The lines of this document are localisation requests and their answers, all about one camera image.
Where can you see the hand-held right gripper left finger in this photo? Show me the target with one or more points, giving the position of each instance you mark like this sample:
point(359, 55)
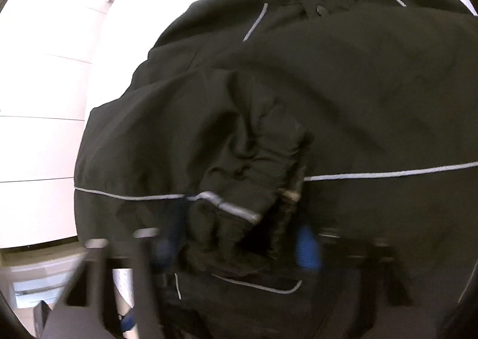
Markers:
point(166, 242)

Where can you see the black jacket with grey piping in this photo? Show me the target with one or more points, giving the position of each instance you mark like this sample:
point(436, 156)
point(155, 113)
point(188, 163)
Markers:
point(298, 100)

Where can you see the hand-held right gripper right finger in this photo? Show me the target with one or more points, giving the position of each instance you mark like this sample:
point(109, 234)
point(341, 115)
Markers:
point(308, 249)

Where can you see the translucent plastic storage box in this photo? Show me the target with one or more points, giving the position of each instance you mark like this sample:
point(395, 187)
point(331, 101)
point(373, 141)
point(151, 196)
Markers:
point(37, 279)

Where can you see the white wardrobe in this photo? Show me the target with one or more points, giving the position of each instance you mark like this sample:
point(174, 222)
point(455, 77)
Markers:
point(41, 100)

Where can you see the white and blue object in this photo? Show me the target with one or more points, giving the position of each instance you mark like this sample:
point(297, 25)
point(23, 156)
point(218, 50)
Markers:
point(125, 318)

